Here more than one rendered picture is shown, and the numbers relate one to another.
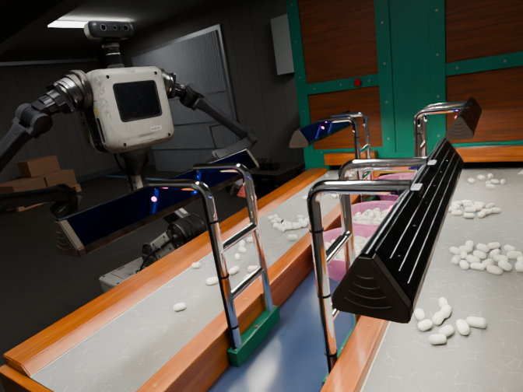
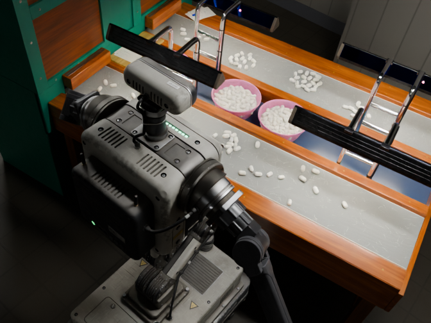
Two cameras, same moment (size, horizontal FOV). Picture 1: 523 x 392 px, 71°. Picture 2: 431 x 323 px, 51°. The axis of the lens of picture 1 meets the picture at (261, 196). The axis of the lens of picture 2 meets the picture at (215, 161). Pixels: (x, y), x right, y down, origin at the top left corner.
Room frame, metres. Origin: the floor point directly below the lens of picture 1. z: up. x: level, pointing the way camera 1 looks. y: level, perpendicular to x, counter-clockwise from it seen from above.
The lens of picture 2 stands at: (1.66, 1.41, 2.35)
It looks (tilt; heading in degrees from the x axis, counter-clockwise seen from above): 49 degrees down; 262
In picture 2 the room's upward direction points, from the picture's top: 7 degrees clockwise
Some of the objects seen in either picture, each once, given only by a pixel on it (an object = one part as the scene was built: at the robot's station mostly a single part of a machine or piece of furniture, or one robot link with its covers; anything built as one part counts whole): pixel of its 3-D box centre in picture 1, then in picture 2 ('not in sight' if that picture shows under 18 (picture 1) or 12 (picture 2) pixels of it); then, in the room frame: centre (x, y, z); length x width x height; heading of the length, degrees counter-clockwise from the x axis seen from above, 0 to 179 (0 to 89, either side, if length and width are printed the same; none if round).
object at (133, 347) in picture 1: (280, 231); (231, 152); (1.37, -0.05, 0.73); 1.81 x 0.30 x 0.02; 146
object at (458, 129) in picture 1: (465, 114); (224, 2); (1.38, -0.81, 1.08); 0.62 x 0.08 x 0.07; 146
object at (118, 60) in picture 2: (410, 168); (136, 49); (1.86, -0.80, 0.77); 0.33 x 0.15 x 0.01; 56
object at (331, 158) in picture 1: (350, 157); (87, 67); (2.10, -0.55, 0.83); 0.30 x 0.06 x 0.07; 56
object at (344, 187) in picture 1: (377, 281); (384, 109); (0.62, -0.20, 0.90); 0.20 x 0.19 x 0.45; 146
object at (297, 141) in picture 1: (327, 126); (163, 53); (1.70, -0.35, 1.08); 0.62 x 0.08 x 0.07; 146
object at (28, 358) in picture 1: (240, 239); (206, 188); (1.49, 0.12, 0.67); 1.81 x 0.12 x 0.19; 146
